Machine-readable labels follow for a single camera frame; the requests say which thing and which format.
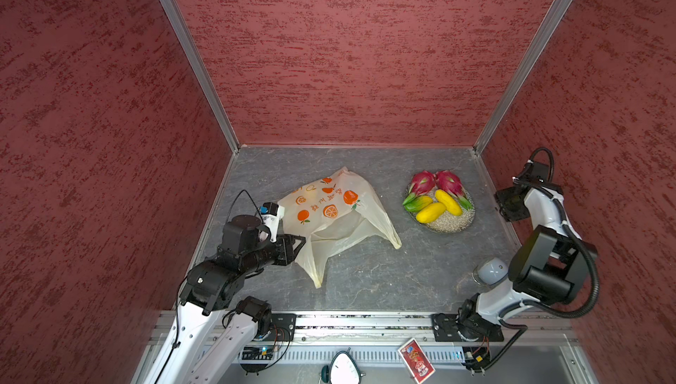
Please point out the green mango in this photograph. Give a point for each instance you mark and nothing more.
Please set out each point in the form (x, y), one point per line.
(418, 203)

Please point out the pink dragon fruit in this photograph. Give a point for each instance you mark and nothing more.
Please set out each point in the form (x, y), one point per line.
(451, 184)
(421, 184)

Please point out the red playing card pack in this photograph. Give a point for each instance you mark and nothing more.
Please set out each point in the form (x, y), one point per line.
(416, 361)

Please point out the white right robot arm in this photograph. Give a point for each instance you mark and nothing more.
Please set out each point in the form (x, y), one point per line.
(554, 271)

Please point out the aluminium corner post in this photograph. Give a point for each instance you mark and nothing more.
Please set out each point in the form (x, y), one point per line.
(181, 30)
(541, 38)

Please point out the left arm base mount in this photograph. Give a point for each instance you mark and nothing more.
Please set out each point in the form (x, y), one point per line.
(277, 327)

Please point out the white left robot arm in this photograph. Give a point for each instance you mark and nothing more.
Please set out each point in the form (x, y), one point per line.
(208, 333)

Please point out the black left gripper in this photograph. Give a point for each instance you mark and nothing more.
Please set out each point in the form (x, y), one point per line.
(286, 253)

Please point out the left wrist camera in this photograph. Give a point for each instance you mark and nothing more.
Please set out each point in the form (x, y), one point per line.
(272, 215)

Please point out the white teal alarm clock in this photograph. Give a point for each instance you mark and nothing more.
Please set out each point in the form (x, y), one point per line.
(342, 369)

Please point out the aluminium corner post left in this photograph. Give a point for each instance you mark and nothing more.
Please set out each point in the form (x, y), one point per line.
(181, 30)

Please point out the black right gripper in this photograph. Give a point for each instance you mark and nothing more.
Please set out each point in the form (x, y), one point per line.
(509, 213)

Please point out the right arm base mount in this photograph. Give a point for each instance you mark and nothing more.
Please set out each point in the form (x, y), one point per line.
(454, 328)

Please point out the fruit print plastic bag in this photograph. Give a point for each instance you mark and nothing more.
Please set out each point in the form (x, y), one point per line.
(333, 214)

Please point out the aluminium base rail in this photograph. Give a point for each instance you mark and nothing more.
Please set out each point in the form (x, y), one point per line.
(538, 348)

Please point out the aluminium corner post right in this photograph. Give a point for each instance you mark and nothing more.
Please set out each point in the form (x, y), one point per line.
(541, 38)

